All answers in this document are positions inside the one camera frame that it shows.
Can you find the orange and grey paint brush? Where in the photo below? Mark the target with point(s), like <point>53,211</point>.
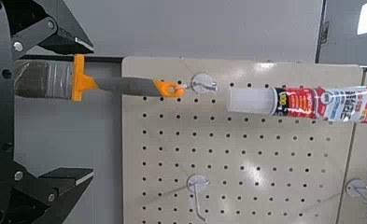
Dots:
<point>125,86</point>

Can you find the red white sealant tube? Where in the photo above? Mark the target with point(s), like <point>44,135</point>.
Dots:
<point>296,102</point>

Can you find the grey side divider panel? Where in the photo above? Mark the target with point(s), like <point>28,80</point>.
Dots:
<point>187,28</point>

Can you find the grey back panel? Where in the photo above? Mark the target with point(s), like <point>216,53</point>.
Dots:
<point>66,137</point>

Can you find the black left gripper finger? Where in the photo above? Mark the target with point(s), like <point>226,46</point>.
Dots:
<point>59,193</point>
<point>59,28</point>

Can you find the black frame bar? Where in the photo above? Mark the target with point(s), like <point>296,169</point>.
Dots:
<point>106,58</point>

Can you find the white pegboard hook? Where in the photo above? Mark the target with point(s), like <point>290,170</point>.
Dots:
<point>197,183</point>
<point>356,187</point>
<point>203,82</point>

